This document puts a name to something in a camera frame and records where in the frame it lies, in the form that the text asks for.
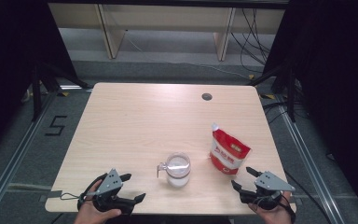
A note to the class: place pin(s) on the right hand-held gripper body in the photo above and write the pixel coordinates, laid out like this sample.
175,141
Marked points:
273,183

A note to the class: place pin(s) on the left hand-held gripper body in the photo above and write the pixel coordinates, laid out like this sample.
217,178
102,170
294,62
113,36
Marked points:
111,183

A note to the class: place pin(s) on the red and white spout pouch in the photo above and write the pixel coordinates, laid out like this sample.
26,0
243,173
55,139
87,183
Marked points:
228,152

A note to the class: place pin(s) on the clear glass jar with lid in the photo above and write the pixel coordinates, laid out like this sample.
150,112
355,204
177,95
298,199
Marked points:
177,171

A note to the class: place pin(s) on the person's right hand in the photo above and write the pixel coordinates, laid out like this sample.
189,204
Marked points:
275,217

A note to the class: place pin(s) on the person's left hand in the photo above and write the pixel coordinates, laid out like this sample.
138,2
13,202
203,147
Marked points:
90,217

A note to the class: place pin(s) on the grey tape piece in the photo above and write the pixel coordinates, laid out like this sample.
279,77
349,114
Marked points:
54,194

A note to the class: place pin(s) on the yellow black floor tape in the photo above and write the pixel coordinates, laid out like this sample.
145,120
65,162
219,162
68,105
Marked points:
63,94
251,76
268,96

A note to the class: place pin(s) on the black metal stand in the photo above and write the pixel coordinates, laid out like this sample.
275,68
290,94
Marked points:
36,93
290,96

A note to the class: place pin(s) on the grey round table grommet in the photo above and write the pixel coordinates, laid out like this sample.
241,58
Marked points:
207,96

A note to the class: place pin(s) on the black curtain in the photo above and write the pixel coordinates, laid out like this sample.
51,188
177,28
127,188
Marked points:
338,77
6,62

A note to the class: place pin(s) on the light wooden shelf unit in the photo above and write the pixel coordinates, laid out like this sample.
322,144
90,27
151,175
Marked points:
167,17

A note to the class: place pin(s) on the aluminium floor rail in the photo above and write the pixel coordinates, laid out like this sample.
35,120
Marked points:
307,161
15,158

